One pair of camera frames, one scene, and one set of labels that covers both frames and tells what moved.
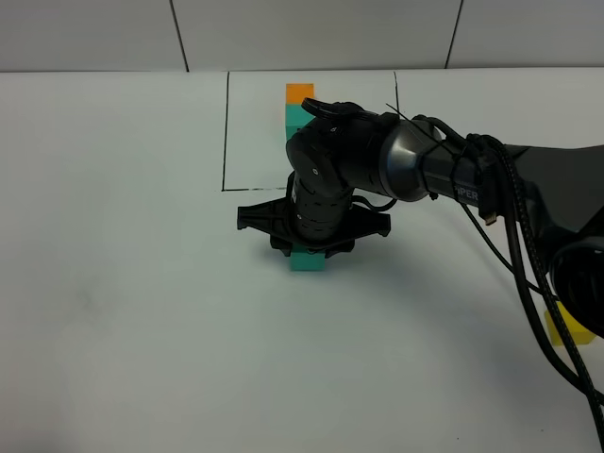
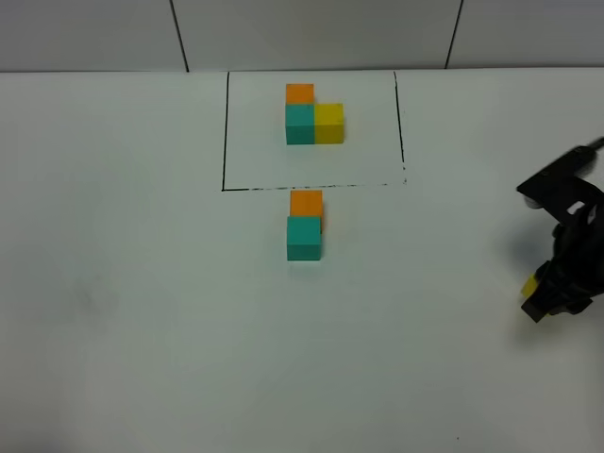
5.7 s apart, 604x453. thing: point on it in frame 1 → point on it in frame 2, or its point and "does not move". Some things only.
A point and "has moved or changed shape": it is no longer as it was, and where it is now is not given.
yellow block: x=577 y=334 has moved or changed shape
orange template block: x=294 y=92 does not move
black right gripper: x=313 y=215 → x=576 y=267
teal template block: x=295 y=118 does not move
